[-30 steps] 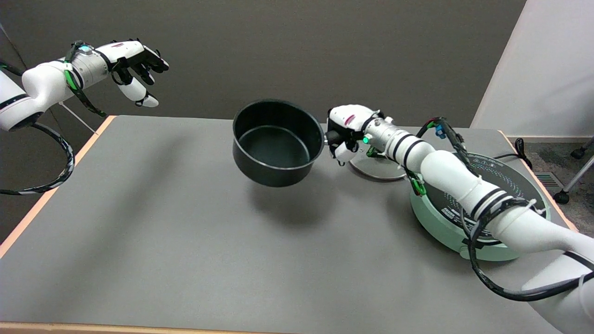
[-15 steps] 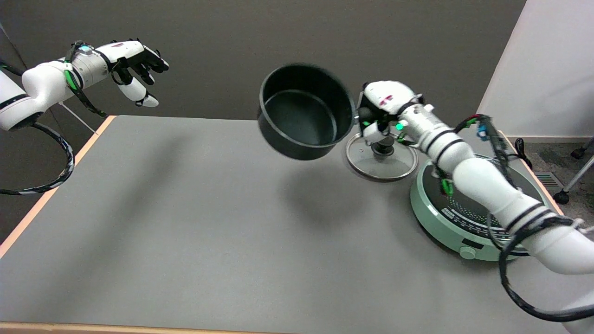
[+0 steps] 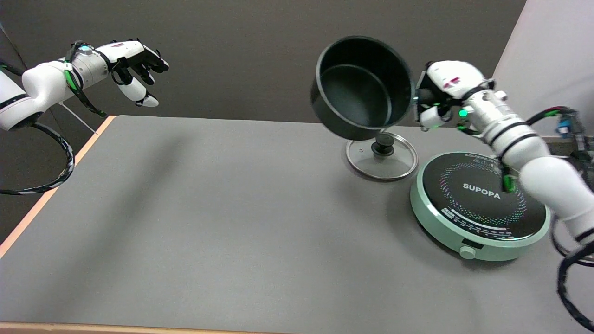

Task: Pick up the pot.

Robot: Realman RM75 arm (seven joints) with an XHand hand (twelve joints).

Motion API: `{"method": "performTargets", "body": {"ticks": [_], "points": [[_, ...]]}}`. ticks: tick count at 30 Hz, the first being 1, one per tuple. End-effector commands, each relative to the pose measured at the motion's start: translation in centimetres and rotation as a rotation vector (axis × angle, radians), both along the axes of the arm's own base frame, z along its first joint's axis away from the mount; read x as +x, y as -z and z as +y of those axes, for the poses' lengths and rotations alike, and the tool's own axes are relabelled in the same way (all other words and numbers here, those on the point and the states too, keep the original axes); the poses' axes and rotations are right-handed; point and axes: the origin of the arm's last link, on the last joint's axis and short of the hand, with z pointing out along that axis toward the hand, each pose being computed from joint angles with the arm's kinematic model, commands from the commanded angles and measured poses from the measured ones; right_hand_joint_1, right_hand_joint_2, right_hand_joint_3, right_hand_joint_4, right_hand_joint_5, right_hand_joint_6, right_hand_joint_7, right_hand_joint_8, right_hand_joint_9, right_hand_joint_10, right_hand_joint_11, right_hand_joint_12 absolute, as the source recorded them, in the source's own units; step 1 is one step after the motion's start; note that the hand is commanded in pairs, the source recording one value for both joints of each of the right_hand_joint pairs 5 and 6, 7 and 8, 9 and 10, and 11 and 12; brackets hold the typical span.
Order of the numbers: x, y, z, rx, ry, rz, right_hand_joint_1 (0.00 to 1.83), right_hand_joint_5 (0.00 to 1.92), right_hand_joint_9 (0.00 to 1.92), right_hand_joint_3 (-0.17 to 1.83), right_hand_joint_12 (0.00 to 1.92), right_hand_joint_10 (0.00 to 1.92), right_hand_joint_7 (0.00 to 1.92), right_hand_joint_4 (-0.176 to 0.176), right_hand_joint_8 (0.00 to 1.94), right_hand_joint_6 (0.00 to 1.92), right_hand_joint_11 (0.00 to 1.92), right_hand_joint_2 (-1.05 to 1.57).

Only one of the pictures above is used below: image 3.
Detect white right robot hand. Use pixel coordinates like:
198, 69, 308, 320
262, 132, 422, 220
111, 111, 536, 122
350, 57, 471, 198
413, 60, 493, 132

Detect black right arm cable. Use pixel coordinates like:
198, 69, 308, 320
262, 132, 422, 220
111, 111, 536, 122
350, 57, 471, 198
501, 106, 594, 333

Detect thin black green wrist cable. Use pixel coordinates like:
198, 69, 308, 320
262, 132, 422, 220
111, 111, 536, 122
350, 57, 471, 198
63, 40, 108, 118

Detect black pot with handle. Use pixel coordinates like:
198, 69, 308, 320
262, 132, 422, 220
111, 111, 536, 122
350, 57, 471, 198
310, 36, 421, 141

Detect green round induction cooker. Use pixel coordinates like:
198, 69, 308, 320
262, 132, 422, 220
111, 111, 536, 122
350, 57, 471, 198
410, 151, 551, 262

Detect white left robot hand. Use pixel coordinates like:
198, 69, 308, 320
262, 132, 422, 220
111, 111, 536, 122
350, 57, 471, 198
107, 39, 170, 108

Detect thick black looped arm cable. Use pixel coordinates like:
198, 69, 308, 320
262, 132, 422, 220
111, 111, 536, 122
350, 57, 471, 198
0, 122, 75, 195

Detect glass lid with black knob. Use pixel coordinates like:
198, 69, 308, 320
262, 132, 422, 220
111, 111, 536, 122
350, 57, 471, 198
346, 131, 419, 181

